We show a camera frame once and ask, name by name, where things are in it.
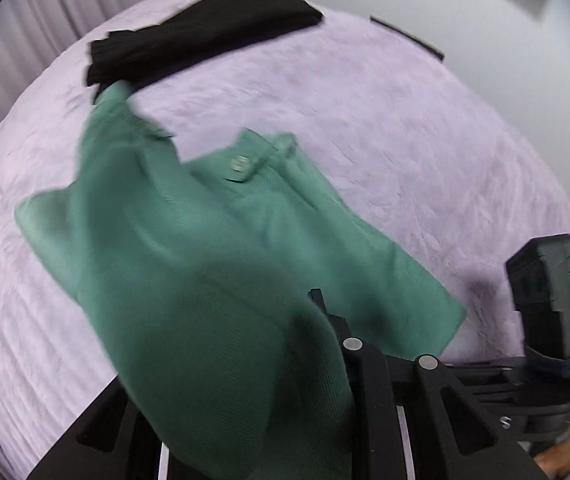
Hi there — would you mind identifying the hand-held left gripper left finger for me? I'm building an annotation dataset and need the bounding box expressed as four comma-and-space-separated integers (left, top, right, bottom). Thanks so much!
28, 375, 168, 480

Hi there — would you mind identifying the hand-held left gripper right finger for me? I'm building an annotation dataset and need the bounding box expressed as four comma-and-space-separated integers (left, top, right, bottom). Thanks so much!
309, 288, 548, 480

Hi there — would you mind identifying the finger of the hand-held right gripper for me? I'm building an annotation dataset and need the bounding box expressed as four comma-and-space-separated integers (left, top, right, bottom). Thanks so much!
387, 356, 523, 401

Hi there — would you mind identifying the green button shirt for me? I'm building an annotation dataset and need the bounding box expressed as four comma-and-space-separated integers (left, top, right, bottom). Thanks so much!
14, 80, 467, 480

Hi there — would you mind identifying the person's right hand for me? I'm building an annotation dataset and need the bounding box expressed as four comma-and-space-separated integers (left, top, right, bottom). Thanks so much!
532, 416, 570, 480

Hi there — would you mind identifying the lilac fleece blanket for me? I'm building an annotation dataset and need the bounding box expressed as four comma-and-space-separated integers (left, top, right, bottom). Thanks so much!
0, 0, 570, 480

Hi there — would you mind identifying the black cloth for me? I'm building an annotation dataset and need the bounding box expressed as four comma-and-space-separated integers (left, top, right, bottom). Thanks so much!
86, 0, 325, 103

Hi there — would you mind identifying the dark bed frame edge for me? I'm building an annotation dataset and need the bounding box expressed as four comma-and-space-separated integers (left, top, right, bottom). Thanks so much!
370, 16, 446, 61

